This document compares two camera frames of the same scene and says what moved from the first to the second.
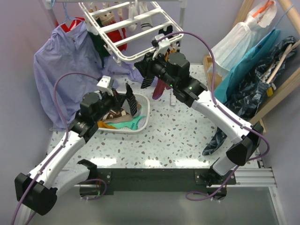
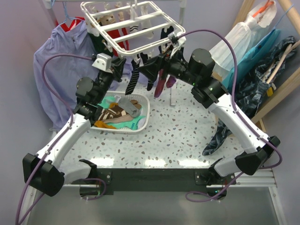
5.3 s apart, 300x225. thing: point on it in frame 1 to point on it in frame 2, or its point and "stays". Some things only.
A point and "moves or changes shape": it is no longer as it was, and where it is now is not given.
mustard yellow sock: [101, 124] stays
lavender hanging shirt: [68, 63] stays
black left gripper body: [108, 102] to [108, 78]
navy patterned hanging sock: [169, 30] stays
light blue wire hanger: [67, 17] stays
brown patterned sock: [119, 115] stays
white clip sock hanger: [129, 30] moves or changes shape
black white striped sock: [131, 100] to [134, 76]
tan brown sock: [138, 106] stays
